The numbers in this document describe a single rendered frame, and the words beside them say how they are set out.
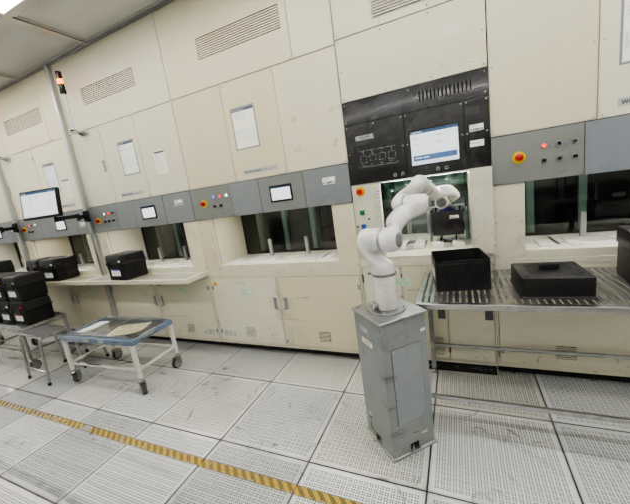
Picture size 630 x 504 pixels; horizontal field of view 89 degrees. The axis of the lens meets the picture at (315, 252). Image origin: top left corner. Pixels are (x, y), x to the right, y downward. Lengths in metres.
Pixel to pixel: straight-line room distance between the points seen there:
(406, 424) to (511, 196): 1.43
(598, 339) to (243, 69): 2.96
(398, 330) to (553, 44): 1.71
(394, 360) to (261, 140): 1.86
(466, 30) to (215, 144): 1.92
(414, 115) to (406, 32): 0.48
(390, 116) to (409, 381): 1.60
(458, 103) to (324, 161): 0.92
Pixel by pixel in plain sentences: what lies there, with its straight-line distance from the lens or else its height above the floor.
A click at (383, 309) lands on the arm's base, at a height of 0.78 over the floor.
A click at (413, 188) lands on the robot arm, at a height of 1.34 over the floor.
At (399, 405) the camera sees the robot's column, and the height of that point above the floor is 0.31.
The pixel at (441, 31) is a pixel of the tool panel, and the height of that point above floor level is 2.20.
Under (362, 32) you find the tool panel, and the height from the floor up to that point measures 2.34.
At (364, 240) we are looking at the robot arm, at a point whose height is 1.13.
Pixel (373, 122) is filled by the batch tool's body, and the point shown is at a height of 1.79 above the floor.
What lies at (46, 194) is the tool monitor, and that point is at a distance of 3.96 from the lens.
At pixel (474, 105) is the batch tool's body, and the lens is 2.26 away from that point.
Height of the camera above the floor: 1.41
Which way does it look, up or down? 11 degrees down
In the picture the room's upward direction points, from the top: 8 degrees counter-clockwise
